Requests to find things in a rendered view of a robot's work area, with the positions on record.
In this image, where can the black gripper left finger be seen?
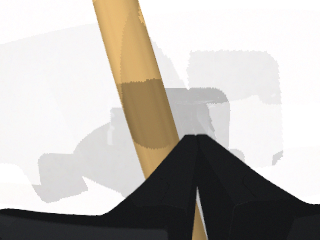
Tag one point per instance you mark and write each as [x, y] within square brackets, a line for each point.
[162, 208]

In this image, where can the long wooden-handled scraper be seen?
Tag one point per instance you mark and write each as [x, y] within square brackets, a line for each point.
[137, 80]

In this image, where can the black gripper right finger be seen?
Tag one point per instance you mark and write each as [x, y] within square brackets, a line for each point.
[240, 204]

